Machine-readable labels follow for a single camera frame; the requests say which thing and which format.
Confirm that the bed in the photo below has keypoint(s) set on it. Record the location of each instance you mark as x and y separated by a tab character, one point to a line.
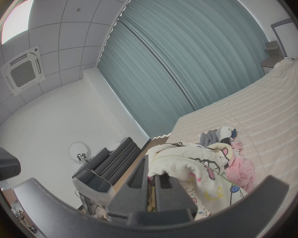
263	113

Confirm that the white printed pyjama top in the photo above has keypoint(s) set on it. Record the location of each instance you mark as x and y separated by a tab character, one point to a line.
183	162

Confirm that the black chest of drawers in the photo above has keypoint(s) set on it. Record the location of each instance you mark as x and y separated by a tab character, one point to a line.
119	155

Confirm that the round wall mirror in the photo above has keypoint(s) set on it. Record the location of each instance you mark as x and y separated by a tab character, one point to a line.
75	149

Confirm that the pink garment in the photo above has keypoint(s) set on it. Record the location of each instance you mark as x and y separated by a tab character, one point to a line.
240	172

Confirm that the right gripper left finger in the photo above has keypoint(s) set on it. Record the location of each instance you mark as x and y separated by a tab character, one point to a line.
135	187

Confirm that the blue-green curtain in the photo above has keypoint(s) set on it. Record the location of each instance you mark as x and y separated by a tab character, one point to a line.
188	33
139	83

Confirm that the grey garment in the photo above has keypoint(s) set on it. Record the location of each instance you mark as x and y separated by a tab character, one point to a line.
208	137

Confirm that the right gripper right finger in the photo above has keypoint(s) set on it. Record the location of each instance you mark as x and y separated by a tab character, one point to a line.
173	199

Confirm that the ceiling air conditioner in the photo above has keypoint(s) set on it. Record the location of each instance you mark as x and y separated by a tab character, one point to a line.
22	69

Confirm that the white garment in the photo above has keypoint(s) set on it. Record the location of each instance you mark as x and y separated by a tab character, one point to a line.
224	131

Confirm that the grey bedside table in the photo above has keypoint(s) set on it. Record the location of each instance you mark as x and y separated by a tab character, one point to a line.
272	58

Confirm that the black garment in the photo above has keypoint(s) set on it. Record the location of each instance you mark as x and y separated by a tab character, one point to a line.
226	139

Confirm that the ceiling light panel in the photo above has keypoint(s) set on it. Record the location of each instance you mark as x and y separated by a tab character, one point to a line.
17	21

